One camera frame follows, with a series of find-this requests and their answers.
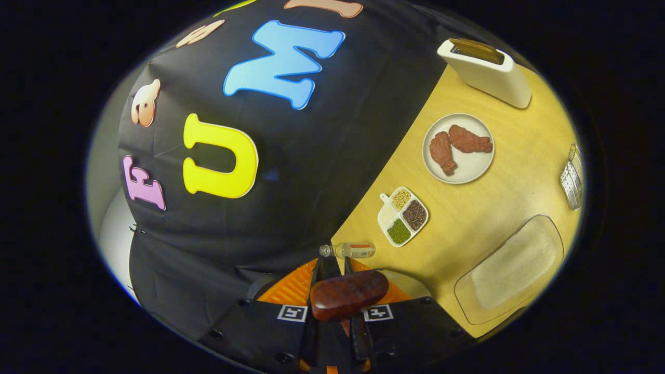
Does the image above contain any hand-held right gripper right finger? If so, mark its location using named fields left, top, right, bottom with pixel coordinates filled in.
left=343, top=257, right=474, bottom=372

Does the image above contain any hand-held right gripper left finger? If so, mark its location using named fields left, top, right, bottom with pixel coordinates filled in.
left=200, top=258, right=326, bottom=374

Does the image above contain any metal mesh chopstick holder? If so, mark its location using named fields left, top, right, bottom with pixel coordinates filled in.
left=559, top=144, right=584, bottom=211

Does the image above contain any clear glass tray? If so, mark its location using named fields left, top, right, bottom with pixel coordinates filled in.
left=454, top=214, right=565, bottom=326

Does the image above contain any small clear glass bottle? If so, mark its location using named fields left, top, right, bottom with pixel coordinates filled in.
left=319, top=242, right=376, bottom=259

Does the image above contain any white divided bean dish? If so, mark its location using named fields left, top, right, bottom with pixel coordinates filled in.
left=377, top=186, right=430, bottom=248

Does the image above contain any black backdrop cloth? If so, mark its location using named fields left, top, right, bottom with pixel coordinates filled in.
left=117, top=0, right=453, bottom=338

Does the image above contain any white round plate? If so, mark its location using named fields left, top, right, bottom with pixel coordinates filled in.
left=422, top=113, right=495, bottom=185

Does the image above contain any red meat piece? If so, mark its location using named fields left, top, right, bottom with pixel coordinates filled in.
left=448, top=124, right=493, bottom=154
left=429, top=131, right=458, bottom=176

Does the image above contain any white toaster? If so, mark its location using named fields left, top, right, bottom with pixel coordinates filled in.
left=437, top=39, right=533, bottom=109

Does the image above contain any brown toast slice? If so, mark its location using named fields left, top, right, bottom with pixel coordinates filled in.
left=449, top=38, right=506, bottom=65

